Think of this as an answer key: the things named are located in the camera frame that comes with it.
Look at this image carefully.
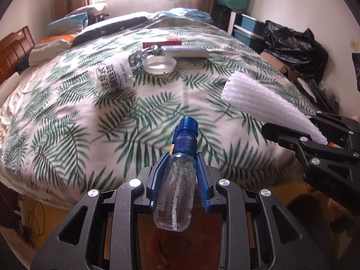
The white shelf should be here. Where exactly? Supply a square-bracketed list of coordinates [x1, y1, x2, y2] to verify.
[227, 11, 244, 36]

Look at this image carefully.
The teal and white pillow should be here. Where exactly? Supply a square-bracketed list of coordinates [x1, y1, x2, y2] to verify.
[45, 12, 88, 38]

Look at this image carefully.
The white printed pouch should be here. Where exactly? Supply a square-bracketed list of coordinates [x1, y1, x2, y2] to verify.
[94, 59, 134, 94]

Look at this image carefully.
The leaf-print blanket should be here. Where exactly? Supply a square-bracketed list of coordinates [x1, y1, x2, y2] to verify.
[0, 13, 324, 209]

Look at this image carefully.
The white foam sleeve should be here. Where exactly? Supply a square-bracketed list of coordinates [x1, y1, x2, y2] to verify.
[221, 71, 328, 146]

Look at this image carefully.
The wooden bed headboard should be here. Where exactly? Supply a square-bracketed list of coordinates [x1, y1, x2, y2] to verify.
[0, 25, 36, 83]

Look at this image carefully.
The dark navy pillow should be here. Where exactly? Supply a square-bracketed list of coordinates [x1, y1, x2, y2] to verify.
[70, 16, 149, 48]

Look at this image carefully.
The clear bottle with blue cap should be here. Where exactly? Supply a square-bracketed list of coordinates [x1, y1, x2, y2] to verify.
[153, 116, 199, 232]

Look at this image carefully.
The black garbage bag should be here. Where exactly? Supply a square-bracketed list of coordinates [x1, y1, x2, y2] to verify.
[263, 20, 329, 83]

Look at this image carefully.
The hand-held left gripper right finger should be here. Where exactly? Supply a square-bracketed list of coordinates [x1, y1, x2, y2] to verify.
[196, 152, 329, 270]

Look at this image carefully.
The orange and white pillow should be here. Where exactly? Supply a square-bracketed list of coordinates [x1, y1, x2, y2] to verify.
[28, 33, 80, 66]

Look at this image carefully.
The light blue cloth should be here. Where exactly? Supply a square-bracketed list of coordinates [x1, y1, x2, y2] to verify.
[168, 7, 212, 21]

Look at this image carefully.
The black cable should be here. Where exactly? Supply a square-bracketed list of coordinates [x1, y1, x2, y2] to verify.
[17, 200, 46, 240]

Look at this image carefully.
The white and blue box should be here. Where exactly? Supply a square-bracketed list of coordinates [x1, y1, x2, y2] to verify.
[164, 46, 209, 59]

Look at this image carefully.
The cardboard box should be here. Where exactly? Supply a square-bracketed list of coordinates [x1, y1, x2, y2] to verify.
[259, 51, 299, 81]

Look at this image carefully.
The red carton box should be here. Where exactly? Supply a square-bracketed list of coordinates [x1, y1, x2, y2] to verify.
[142, 38, 183, 49]

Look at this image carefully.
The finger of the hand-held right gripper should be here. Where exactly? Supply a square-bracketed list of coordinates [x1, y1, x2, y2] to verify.
[306, 111, 360, 153]
[261, 122, 360, 187]

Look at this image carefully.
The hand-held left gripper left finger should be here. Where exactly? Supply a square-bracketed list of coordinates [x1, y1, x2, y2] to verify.
[30, 152, 172, 270]

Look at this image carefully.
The beige pillow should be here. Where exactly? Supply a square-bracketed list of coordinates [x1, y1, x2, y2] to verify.
[64, 3, 109, 18]

